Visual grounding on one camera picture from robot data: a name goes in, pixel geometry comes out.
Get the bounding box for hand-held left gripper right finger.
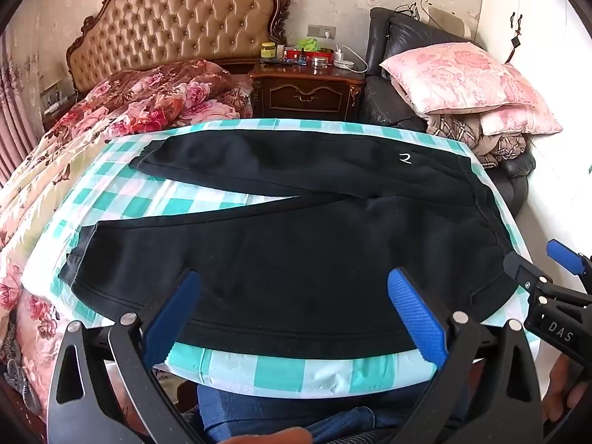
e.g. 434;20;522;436
387;267;543;444

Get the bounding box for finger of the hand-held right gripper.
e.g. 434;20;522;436
503;250;554;305
546;239;592;297

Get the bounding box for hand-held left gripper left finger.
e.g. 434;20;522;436
46;268;205;444

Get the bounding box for black pants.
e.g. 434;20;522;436
58;128;529;358

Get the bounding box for person's right hand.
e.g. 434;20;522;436
542;350;592;432

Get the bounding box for green checked cloth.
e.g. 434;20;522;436
22;117;541;399

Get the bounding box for person's legs in jeans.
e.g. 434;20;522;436
196;378;469;444

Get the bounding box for small pink floral pillow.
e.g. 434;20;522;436
478;104;564;138

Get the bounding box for plaid folded blanket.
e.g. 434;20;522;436
424;112;529;168

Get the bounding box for cream floral bedspread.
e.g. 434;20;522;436
0;118;122;410

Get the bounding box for large pink floral pillow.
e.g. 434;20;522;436
379;42;552;117

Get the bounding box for black leather armchair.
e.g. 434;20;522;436
358;7;537;233

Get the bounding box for red black hanging ornament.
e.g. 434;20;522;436
506;27;522;64

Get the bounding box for white wardrobe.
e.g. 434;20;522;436
476;0;592;250

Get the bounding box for dark wooden nightstand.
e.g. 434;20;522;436
250;58;369;124

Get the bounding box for pink curtain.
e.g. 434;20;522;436
0;48;29;188

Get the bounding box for beige bag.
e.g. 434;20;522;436
415;0;473;38

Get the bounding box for flat red box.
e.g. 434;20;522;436
284;47;334;64

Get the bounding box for tufted tan bed headboard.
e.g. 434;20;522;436
65;0;293;96

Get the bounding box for small picture frame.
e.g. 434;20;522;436
40;83;64;108

